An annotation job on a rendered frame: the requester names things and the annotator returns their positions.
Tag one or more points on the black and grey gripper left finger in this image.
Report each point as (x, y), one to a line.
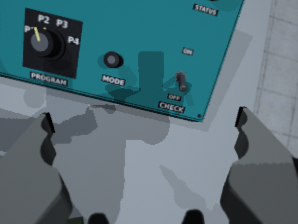
(31, 191)

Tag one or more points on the dark teal control console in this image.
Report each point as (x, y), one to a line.
(160, 45)

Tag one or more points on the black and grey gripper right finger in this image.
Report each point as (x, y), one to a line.
(262, 186)

